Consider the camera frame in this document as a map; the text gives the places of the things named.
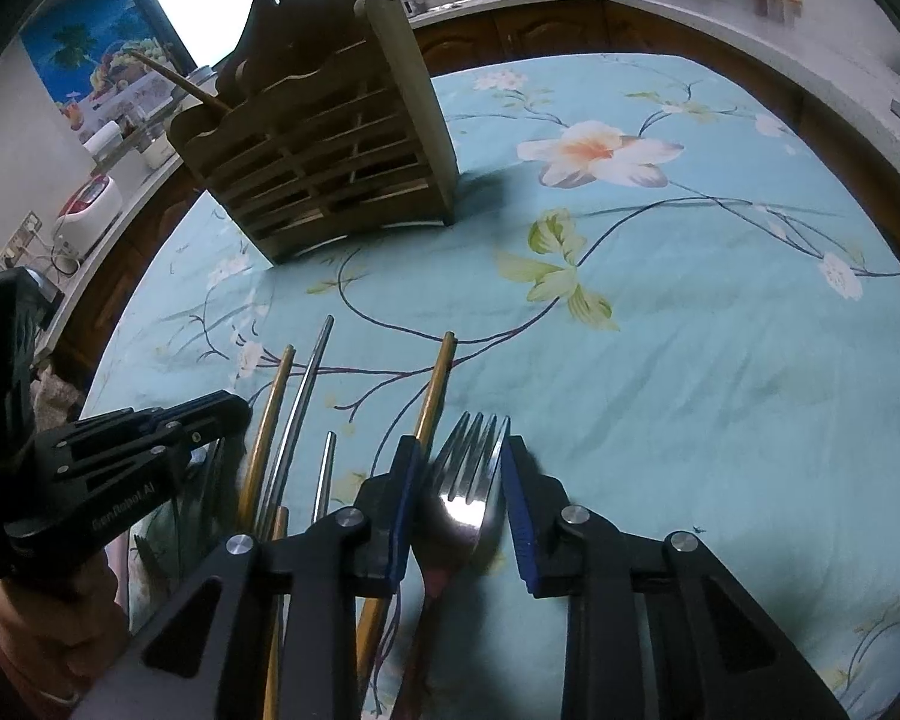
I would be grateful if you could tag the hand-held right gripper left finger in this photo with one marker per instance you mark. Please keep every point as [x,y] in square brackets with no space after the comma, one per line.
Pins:
[401,514]

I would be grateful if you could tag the wall power socket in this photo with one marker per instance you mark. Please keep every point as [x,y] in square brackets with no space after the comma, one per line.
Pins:
[22,236]

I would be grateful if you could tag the tropical fruit wall poster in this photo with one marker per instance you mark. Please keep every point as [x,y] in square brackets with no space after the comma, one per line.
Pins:
[67,52]

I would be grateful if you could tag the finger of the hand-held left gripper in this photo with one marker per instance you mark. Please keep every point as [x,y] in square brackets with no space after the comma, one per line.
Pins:
[195,412]
[135,457]

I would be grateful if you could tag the paper towel roll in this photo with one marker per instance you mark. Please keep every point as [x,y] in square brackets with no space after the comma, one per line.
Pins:
[103,142]

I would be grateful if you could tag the clear seasoning containers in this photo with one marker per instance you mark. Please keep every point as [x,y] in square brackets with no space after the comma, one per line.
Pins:
[776,4]

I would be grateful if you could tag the red and white rice cooker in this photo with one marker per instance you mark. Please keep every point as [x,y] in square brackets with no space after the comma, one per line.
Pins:
[90,210]

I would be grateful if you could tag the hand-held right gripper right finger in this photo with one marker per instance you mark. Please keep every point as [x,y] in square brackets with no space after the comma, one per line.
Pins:
[517,517]

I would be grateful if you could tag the small white pot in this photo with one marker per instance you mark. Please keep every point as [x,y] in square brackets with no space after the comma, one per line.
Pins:
[157,152]

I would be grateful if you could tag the floral printed cloth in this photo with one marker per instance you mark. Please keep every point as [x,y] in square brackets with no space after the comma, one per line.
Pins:
[58,394]

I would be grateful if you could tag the wooden slatted utensil holder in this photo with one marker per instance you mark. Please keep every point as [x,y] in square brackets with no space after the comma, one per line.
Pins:
[330,150]

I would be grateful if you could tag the person's left hand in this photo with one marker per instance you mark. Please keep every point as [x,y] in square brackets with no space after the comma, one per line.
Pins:
[45,619]

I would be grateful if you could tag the gold metal chopstick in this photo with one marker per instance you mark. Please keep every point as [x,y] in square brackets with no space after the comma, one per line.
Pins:
[270,420]
[280,521]
[435,390]

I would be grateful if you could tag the light blue floral tablecloth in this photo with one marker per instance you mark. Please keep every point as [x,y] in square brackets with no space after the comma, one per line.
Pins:
[645,390]

